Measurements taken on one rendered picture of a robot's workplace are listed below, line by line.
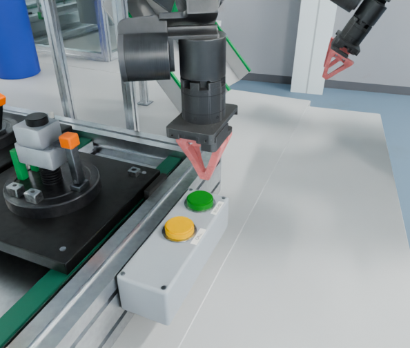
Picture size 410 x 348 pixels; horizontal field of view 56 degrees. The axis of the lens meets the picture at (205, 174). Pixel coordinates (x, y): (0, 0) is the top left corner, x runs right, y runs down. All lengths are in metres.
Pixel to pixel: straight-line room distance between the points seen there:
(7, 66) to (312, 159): 1.11
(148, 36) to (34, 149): 0.23
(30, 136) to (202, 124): 0.24
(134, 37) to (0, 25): 1.10
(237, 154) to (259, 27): 3.17
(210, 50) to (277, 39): 3.59
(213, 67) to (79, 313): 0.31
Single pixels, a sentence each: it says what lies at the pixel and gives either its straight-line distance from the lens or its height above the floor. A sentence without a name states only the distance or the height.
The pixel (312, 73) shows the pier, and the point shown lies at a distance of 3.87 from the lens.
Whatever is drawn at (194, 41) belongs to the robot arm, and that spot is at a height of 1.21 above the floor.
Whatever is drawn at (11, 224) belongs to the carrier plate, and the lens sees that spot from 0.60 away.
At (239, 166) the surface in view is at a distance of 0.89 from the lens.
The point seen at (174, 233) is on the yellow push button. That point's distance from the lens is 0.52.
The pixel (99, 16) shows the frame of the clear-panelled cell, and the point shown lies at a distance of 1.68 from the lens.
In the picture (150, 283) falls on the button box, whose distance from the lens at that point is 0.48.
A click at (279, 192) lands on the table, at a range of 0.81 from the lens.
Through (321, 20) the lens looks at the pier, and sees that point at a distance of 3.76.
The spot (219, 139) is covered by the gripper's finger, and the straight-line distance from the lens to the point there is 0.49.
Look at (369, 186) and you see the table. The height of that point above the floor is 0.86.
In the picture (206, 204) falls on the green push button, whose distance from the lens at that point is 0.58.
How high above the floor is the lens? 1.31
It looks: 32 degrees down
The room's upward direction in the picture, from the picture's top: straight up
